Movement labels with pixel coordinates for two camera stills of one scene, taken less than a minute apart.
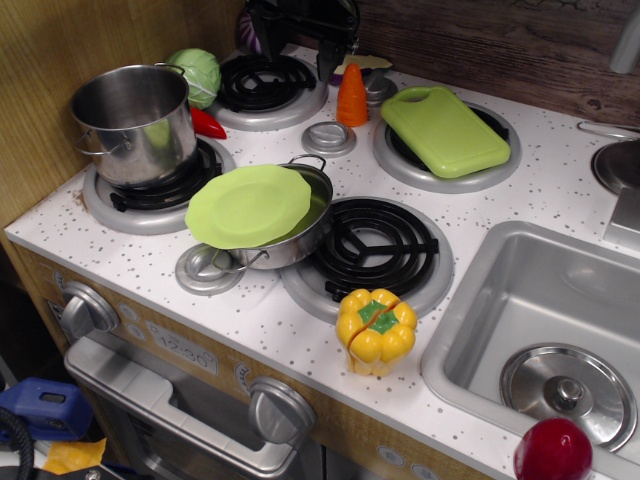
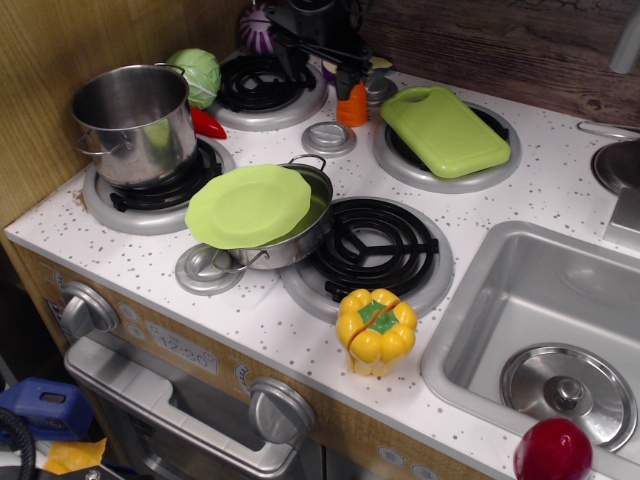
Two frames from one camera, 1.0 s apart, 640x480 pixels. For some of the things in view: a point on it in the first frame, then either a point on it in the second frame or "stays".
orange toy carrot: x=352 y=104 stays
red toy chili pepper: x=205 y=125 stays
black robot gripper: x=331 y=24 -> x=335 y=29
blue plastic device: x=51 y=409 stays
